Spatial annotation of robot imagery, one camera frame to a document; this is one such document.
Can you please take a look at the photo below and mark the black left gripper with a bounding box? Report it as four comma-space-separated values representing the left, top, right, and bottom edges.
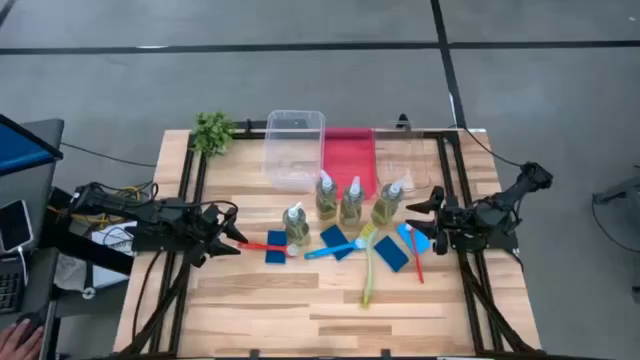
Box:
184, 212, 250, 269

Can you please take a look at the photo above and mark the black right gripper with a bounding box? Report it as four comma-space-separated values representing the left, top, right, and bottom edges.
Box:
405, 185, 484, 257

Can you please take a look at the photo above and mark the light blue sponge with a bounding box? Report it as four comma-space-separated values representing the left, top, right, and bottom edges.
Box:
395, 222, 432, 256

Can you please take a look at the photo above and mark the red dish brush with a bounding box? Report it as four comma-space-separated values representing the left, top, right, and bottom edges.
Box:
235, 240, 301, 259
404, 223, 426, 285

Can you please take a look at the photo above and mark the yellow dish soap bottle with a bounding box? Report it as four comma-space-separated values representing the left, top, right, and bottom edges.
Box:
281, 200, 313, 248
314, 169, 340, 222
339, 175, 366, 227
370, 179, 407, 227

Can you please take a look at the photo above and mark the dark blue sponge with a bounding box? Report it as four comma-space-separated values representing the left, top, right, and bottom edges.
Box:
372, 234, 411, 274
264, 229, 289, 266
319, 223, 357, 262

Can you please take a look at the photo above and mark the yellow-green dish brush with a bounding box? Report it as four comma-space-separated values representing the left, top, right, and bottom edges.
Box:
361, 222, 379, 309

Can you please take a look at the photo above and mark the blue dish brush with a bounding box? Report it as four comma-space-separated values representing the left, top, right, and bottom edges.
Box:
303, 236, 368, 262

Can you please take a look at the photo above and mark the red plastic tray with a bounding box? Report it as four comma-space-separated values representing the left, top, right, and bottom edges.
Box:
322, 126, 378, 201

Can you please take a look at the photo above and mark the green potted plant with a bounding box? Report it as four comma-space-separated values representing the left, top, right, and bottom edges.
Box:
191, 110, 237, 158

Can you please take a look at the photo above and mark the tall clear plastic bin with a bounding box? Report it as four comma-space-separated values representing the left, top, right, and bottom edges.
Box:
262, 109, 327, 194

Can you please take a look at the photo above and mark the white paper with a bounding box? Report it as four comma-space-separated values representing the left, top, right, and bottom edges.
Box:
52, 219, 137, 294

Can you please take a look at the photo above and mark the grey chair base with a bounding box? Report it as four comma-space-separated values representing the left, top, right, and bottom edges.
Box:
592, 167, 640, 221

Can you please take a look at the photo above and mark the grey side desk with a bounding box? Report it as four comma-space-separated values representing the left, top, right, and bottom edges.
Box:
0, 117, 66, 360

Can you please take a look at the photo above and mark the black computer mouse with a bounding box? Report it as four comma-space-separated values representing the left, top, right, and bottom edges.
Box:
14, 310, 47, 334

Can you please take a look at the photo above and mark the smartphone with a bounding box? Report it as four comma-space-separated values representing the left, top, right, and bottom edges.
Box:
0, 198, 36, 255

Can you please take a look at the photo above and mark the computer monitor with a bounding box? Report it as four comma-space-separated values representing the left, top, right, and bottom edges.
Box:
0, 112, 65, 177

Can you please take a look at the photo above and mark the black keyboard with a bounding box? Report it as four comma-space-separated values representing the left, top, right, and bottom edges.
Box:
0, 272, 24, 316

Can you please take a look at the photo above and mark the person's hand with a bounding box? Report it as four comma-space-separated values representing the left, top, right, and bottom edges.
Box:
0, 318, 46, 360

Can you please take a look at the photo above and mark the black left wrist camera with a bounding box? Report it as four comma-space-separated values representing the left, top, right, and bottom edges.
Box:
199, 202, 223, 224

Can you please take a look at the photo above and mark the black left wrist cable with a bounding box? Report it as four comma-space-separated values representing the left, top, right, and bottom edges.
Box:
197, 199, 240, 224

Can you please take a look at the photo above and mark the clear bin with handles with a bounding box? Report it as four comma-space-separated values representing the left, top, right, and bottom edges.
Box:
373, 119, 433, 194

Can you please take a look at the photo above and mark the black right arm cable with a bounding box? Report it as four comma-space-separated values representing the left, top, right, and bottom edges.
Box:
458, 125, 525, 169

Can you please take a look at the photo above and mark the black aluminium table frame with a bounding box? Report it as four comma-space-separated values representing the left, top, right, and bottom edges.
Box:
114, 118, 544, 360

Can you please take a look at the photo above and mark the yellow cable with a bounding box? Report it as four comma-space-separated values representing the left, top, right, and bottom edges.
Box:
47, 185, 151, 227

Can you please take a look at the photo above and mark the black floor cable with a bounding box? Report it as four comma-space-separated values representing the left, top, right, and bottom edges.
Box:
59, 141, 158, 169

